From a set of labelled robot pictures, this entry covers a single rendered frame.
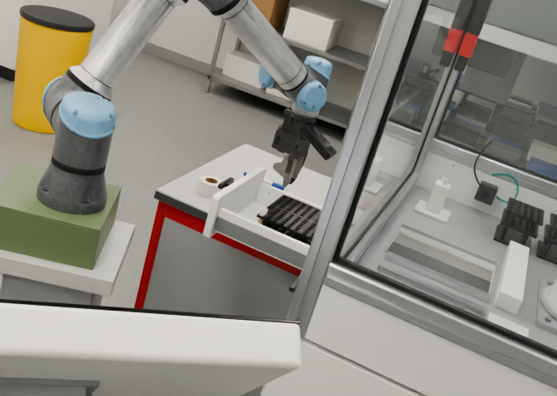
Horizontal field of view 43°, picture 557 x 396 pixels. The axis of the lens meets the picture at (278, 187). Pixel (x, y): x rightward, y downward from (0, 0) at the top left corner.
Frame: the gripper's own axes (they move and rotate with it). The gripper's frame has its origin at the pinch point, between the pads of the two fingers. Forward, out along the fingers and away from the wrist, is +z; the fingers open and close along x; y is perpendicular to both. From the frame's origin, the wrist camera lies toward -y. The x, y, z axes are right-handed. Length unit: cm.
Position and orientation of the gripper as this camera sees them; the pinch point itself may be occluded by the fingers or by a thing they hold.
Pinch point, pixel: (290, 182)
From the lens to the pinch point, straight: 198.1
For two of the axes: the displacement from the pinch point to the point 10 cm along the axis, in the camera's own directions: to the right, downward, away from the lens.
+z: -2.7, 8.9, 3.7
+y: -8.6, -4.0, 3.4
